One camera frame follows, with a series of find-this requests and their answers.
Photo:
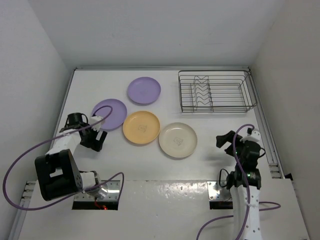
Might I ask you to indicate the purple plate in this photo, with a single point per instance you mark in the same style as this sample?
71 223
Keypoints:
116 118
144 90

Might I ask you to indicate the orange plate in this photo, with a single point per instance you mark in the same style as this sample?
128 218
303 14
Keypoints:
141 127

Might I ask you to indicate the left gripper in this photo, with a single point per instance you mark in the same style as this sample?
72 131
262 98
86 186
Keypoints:
94 144

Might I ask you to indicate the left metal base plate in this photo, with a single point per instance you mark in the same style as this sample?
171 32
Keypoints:
109 192

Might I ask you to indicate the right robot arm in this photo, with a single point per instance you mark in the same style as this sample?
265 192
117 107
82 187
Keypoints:
244 182

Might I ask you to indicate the wire dish rack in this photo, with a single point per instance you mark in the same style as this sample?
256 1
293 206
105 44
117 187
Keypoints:
216 91

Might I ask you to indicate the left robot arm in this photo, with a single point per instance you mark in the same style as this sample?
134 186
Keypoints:
57 172

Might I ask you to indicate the cream plate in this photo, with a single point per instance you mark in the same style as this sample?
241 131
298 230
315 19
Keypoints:
178 140

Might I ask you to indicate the metal base plate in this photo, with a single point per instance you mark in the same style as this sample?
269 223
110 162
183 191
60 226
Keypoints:
218 193
109 192

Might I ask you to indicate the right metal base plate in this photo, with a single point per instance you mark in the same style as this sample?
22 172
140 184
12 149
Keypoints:
218 193

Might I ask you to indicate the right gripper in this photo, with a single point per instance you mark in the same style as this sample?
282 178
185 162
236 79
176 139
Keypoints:
229 137

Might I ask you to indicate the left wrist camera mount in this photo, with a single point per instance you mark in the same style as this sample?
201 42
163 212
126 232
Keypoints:
95 122

